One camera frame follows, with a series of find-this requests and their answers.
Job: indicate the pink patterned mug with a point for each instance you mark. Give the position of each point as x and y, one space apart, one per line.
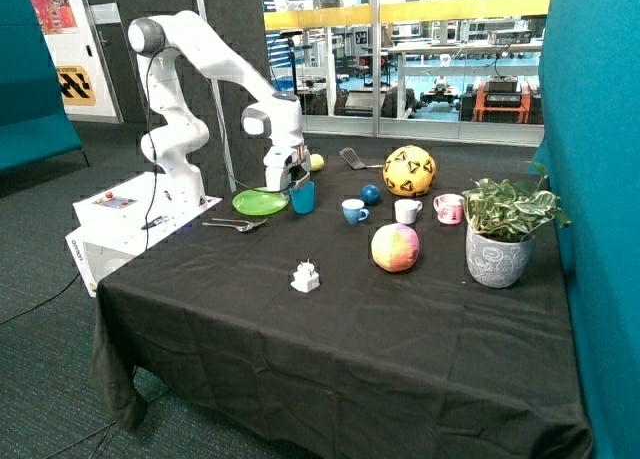
449 208

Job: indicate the yellow tennis ball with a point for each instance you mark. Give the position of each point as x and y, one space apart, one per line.
317 162

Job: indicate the black floor lamp stand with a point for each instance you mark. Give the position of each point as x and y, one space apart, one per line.
292 37

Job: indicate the blue ceramic mug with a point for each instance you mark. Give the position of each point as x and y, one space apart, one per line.
354 211

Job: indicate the black tablecloth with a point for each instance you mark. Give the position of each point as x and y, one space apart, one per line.
426 363

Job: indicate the teal partition panel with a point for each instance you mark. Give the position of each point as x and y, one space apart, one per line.
589 74

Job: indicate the red wall poster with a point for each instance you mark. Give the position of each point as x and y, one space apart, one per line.
55 17

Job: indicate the teal sofa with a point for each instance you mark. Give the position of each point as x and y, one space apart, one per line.
34 124

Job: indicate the green plastic plate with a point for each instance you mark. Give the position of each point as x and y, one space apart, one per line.
259 202

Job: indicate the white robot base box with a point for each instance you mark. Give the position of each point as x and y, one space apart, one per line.
123 221

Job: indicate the white power adapter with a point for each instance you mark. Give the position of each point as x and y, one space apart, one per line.
305 278

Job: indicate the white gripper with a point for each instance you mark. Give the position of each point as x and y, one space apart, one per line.
287 168

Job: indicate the orange black equipment rack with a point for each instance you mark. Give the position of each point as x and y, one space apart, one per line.
502 102

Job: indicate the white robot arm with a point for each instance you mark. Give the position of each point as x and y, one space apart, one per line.
275 115

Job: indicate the yellow black soccer ball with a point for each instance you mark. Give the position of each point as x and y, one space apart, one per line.
409 171

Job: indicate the grey slotted spatula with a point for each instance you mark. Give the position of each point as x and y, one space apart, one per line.
350 156

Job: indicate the white ceramic mug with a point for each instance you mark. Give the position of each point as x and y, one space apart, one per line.
406 210

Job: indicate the yellow black sign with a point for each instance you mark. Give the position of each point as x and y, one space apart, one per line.
75 86

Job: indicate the metal spoon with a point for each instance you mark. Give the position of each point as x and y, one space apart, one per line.
243 228

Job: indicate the potted plant in grey pot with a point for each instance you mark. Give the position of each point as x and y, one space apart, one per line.
502 221

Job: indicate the small blue ball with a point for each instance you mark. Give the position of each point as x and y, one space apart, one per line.
370 194

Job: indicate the blue plastic cup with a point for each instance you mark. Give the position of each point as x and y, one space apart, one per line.
303 202

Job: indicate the pastel plush ball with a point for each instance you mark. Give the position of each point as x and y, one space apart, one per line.
395 247

